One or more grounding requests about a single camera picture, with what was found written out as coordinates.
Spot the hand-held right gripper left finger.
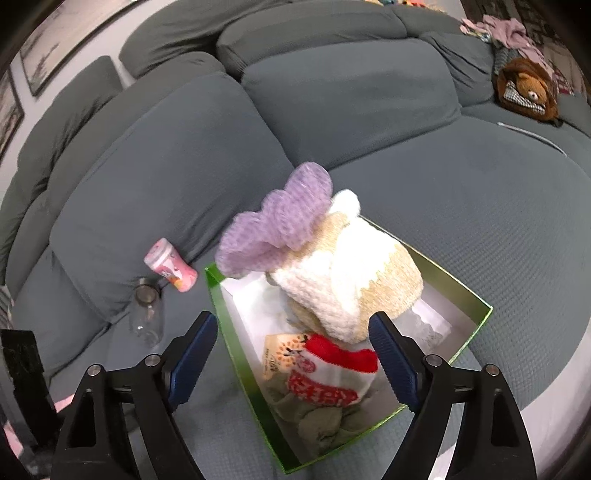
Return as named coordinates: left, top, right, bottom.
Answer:
left=51, top=311, right=219, bottom=480

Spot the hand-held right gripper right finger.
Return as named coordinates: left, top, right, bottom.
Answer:
left=368, top=311, right=539, bottom=480

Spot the green cardboard box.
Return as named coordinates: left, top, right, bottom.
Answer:
left=204, top=215, right=494, bottom=475

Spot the red and white sock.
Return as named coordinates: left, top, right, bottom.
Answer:
left=288, top=335, right=380, bottom=409

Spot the cream and tan knitted cloth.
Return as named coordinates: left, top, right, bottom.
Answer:
left=268, top=189, right=424, bottom=343

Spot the person's pink clothing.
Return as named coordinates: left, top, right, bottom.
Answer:
left=0, top=406, right=24, bottom=467

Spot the pink candy jar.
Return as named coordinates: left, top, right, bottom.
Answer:
left=144, top=237, right=198, bottom=293

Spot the grey sofa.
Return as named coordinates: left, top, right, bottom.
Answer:
left=0, top=0, right=591, bottom=480

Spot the brown teddy bear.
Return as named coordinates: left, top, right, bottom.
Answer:
left=494, top=58, right=562, bottom=123

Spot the pile of purple clothes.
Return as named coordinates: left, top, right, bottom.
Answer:
left=461, top=14, right=548, bottom=65

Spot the white cable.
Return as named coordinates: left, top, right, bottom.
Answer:
left=498, top=121, right=568, bottom=157

